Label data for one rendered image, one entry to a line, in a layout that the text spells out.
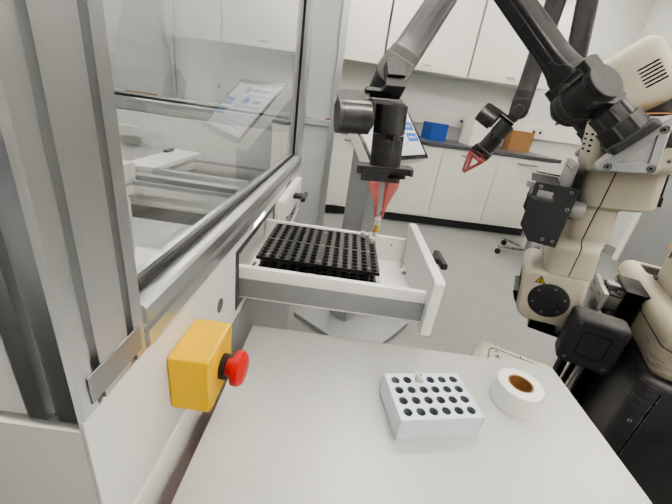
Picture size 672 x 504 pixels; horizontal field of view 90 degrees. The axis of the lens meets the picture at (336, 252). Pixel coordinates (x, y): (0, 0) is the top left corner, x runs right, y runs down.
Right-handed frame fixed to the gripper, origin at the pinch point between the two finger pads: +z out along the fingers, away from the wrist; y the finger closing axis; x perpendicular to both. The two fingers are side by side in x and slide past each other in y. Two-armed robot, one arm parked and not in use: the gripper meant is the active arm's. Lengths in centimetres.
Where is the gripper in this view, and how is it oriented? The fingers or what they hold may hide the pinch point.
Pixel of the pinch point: (379, 212)
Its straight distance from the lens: 67.5
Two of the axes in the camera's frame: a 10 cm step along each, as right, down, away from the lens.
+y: 9.9, 0.9, -0.5
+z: -0.7, 9.3, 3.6
